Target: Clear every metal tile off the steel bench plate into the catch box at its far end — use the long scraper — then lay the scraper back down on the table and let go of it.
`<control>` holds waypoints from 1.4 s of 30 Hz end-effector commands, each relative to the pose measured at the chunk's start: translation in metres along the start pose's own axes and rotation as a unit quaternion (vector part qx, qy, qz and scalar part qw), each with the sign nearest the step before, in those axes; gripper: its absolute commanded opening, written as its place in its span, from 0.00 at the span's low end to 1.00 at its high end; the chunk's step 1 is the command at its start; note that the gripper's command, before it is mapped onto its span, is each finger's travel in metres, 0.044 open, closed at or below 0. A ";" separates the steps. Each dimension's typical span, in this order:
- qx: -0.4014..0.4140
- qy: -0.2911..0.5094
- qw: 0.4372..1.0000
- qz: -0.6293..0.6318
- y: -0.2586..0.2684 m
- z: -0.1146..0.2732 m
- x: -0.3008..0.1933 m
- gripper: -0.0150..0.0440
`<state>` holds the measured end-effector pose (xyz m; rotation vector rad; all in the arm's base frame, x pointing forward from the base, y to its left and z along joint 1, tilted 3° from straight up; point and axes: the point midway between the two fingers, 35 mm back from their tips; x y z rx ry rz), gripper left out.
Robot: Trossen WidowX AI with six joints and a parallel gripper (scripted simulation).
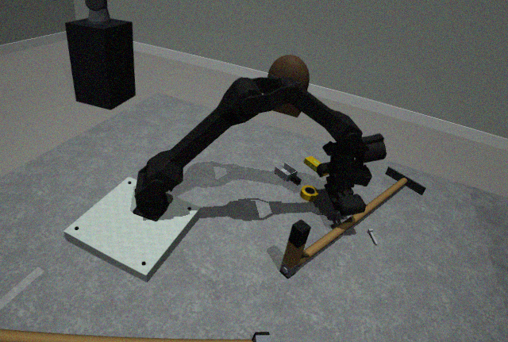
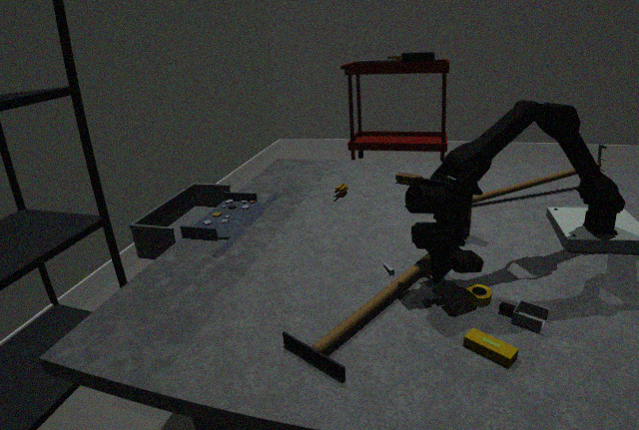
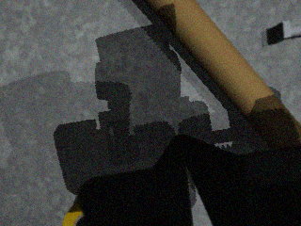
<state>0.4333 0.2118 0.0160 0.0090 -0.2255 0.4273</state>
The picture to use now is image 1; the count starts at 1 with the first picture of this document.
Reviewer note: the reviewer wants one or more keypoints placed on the yellow rectangular block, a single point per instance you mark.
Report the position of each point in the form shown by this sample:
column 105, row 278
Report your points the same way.
column 313, row 163

